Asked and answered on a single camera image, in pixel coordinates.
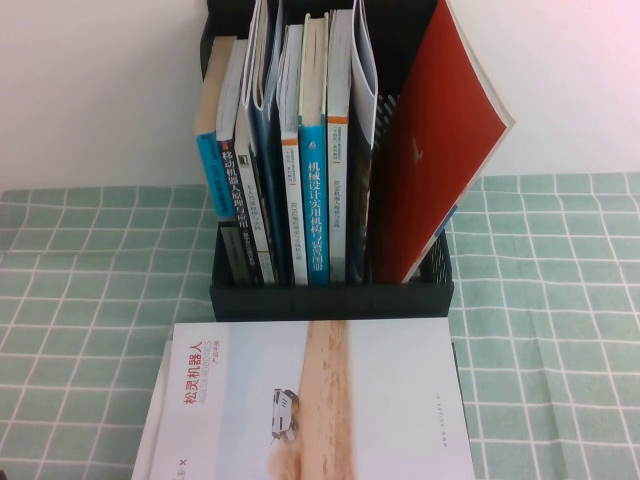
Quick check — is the black red cover book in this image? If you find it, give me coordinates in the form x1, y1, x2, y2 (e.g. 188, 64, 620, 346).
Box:
449, 339, 474, 441

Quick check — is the red cover magazine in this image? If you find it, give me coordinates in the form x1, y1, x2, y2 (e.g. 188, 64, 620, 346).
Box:
372, 0, 517, 285

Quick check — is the blue mechanical design handbook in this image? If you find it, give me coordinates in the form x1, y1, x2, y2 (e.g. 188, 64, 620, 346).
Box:
297, 12, 332, 287

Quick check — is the grey olive spine short book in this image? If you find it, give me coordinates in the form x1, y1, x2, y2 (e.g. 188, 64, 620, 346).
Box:
217, 222, 253, 287

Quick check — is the black perforated book holder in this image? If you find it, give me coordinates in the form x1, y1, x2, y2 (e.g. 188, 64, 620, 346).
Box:
199, 0, 456, 322

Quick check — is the white grey spine thin book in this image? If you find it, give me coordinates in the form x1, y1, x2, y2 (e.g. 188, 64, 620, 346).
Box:
233, 105, 279, 285

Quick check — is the dark cover stapled brochure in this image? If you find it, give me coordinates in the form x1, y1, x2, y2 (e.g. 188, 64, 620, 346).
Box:
346, 0, 380, 286

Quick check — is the white desert rover cover book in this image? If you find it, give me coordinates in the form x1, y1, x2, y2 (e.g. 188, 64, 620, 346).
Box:
142, 319, 479, 480

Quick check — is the white HEEC expo catalogue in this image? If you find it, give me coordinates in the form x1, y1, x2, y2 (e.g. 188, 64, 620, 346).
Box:
130, 338, 174, 480

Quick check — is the green white checkered tablecloth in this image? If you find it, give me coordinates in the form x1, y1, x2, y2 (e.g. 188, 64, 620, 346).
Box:
0, 172, 640, 480

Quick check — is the blue cover stapled brochure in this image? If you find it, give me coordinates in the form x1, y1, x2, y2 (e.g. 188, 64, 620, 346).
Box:
241, 0, 294, 286

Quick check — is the black spine robotics book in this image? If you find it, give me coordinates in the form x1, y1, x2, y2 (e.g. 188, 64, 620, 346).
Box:
214, 38, 266, 287

